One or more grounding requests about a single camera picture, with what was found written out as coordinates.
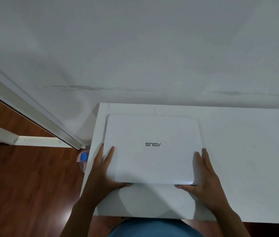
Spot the person's blue clothing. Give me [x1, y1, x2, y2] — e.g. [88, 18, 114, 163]
[108, 218, 205, 237]

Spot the white laptop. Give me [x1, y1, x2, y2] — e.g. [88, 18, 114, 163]
[102, 114, 203, 186]

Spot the white table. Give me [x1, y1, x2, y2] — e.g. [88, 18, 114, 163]
[80, 103, 279, 224]

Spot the person's right forearm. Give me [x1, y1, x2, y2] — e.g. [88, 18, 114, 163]
[212, 207, 251, 237]

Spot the person's left hand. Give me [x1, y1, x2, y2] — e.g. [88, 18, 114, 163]
[81, 143, 133, 207]

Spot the blue capped plastic bottle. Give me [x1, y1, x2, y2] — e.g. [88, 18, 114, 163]
[77, 145, 90, 173]

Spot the white baseboard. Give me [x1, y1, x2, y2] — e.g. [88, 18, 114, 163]
[0, 119, 73, 148]

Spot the person's right hand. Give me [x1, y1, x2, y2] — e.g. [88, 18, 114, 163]
[175, 148, 231, 215]

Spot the white door frame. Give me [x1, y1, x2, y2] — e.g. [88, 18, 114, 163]
[0, 55, 87, 150]

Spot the person's left forearm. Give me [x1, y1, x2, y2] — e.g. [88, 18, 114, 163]
[60, 195, 98, 237]

